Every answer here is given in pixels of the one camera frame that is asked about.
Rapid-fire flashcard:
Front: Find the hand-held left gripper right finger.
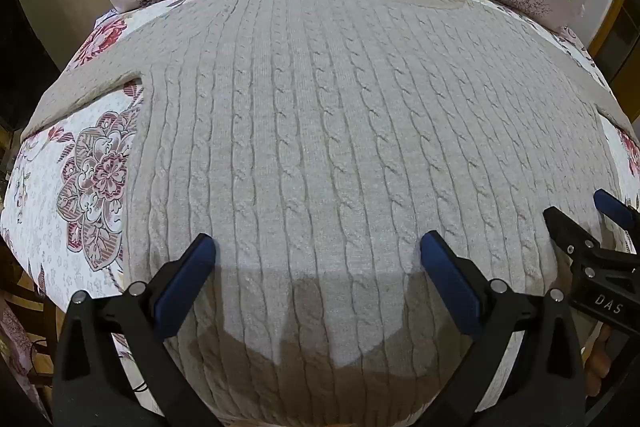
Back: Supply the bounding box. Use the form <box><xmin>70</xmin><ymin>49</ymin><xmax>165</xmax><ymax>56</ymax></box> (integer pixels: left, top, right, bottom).
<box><xmin>419</xmin><ymin>229</ymin><xmax>587</xmax><ymax>427</ymax></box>

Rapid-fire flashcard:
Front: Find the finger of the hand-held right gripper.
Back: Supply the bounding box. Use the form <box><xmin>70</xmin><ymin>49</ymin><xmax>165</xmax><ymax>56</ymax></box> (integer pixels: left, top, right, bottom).
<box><xmin>543</xmin><ymin>205</ymin><xmax>601</xmax><ymax>295</ymax></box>
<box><xmin>593</xmin><ymin>188</ymin><xmax>640</xmax><ymax>253</ymax></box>

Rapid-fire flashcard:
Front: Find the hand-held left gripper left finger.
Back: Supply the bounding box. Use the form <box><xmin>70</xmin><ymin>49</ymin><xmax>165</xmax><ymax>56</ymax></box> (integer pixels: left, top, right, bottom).
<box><xmin>52</xmin><ymin>233</ymin><xmax>224</xmax><ymax>427</ymax></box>

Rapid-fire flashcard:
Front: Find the beige cable knit sweater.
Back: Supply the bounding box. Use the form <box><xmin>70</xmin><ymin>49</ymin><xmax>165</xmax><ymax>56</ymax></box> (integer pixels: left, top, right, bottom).
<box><xmin>20</xmin><ymin>0</ymin><xmax>632</xmax><ymax>427</ymax></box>

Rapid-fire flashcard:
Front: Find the person's right hand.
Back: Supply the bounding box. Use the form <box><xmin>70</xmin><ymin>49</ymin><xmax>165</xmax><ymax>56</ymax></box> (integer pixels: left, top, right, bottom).
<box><xmin>583</xmin><ymin>324</ymin><xmax>617</xmax><ymax>399</ymax></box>

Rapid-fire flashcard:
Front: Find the white floral bedsheet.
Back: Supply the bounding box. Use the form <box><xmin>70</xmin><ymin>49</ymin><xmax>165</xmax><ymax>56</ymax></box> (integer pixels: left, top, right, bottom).
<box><xmin>0</xmin><ymin>0</ymin><xmax>640</xmax><ymax>338</ymax></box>

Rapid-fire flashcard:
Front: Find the pink floral cloth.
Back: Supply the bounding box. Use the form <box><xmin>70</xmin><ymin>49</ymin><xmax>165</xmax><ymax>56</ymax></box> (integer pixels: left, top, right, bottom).
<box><xmin>0</xmin><ymin>294</ymin><xmax>53</xmax><ymax>423</ymax></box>

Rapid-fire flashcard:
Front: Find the wooden bed frame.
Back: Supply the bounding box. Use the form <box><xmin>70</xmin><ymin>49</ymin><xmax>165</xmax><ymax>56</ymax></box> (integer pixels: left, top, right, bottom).
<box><xmin>586</xmin><ymin>0</ymin><xmax>640</xmax><ymax>72</ymax></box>

